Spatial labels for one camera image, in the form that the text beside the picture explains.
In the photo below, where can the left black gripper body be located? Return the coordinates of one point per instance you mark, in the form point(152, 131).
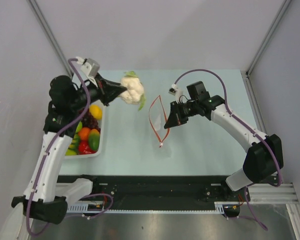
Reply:
point(102, 91)

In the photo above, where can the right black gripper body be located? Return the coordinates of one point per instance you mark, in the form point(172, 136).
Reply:
point(185, 111)

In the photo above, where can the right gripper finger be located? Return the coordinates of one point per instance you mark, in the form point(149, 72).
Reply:
point(172, 121)
point(173, 109)

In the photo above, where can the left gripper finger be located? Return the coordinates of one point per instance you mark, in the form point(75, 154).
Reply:
point(114, 84)
point(112, 95)

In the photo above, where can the white cauliflower toy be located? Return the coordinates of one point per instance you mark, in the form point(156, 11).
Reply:
point(135, 92)

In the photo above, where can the clear zip top bag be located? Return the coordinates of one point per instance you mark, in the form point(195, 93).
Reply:
point(159, 136)

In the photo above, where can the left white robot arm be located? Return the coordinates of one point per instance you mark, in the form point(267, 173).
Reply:
point(65, 110)

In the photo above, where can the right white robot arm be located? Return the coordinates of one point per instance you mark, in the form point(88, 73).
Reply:
point(264, 154)

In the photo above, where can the white plastic food tray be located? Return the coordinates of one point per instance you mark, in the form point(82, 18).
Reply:
point(90, 155)

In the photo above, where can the yellow lemon toy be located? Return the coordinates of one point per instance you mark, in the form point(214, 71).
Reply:
point(96, 111)

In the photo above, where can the purple grapes toy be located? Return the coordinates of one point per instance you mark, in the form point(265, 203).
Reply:
point(90, 122)

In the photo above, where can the green apple toy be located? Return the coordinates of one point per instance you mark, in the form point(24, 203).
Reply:
point(79, 127)

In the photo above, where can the green red mango toy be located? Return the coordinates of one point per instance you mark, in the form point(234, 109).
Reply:
point(94, 139)

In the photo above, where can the orange fruit toy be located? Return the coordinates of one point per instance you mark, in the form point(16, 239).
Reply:
point(84, 133)

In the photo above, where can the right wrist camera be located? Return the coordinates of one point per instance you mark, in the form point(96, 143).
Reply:
point(176, 92)

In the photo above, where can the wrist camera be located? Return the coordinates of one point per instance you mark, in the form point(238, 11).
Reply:
point(176, 92)
point(90, 68)

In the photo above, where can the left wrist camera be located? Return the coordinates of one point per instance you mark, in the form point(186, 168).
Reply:
point(90, 68)

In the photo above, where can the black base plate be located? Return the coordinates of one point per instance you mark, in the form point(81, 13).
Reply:
point(163, 193)

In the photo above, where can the white cable duct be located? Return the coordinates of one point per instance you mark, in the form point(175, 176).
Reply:
point(95, 209)

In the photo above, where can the left aluminium frame post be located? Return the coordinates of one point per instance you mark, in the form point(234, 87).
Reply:
point(45, 26)

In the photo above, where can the aluminium frame post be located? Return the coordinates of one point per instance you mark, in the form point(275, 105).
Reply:
point(45, 26)
point(269, 35)

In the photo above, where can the right aluminium frame post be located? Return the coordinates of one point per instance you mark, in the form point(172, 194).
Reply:
point(269, 35)

